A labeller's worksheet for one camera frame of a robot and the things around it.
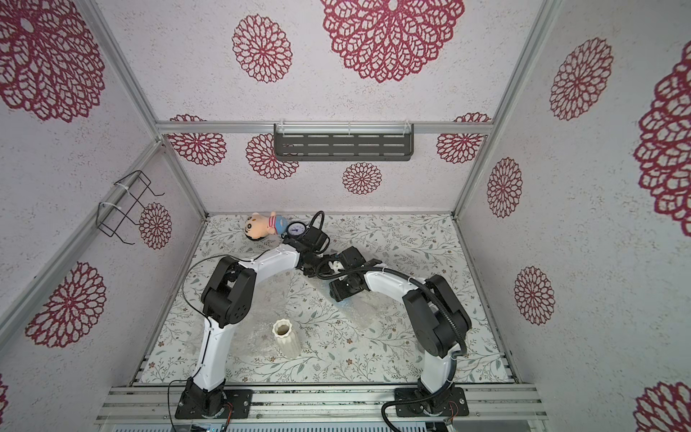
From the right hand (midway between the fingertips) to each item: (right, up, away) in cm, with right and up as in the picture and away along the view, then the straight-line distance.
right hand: (336, 288), depth 93 cm
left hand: (-3, +5, +7) cm, 9 cm away
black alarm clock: (-18, +21, +20) cm, 34 cm away
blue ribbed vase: (+2, -5, -5) cm, 7 cm away
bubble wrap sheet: (+10, -6, -6) cm, 13 cm away
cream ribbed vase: (-12, -11, -21) cm, 27 cm away
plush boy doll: (-32, +22, +13) cm, 41 cm away
